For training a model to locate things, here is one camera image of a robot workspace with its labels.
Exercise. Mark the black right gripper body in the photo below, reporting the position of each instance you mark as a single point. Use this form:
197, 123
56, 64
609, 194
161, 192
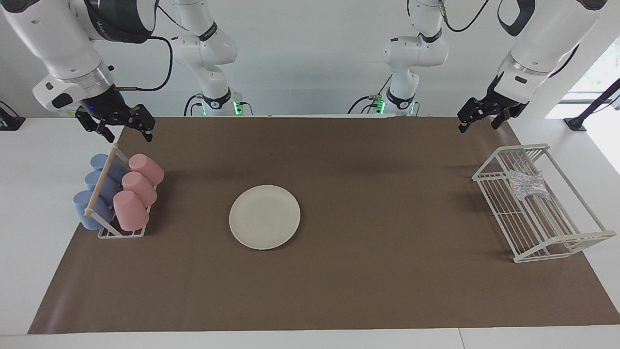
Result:
109, 109

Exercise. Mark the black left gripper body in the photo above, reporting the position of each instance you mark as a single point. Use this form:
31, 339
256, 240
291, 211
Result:
489, 104

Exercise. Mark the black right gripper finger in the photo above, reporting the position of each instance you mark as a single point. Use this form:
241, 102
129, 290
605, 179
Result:
107, 132
147, 134

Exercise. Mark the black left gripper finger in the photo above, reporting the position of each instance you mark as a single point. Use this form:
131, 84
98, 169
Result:
498, 122
464, 124

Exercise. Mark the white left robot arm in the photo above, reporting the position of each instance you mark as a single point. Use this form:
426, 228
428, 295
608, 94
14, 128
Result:
547, 39

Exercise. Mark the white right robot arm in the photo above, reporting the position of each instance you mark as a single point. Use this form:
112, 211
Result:
48, 39

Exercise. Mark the cream round plate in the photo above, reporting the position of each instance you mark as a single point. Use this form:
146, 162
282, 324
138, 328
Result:
264, 217

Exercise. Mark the pink plastic cup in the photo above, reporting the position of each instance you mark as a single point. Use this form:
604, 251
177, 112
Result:
146, 168
139, 188
130, 211

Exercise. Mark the blue plastic cup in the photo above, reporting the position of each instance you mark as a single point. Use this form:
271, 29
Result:
87, 213
109, 188
115, 169

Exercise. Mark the black table clamp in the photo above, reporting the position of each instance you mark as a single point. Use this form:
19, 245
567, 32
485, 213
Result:
9, 122

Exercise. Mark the brown table mat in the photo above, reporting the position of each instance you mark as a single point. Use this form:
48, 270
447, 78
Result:
339, 291

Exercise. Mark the white wall power outlet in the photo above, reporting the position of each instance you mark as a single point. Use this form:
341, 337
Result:
65, 113

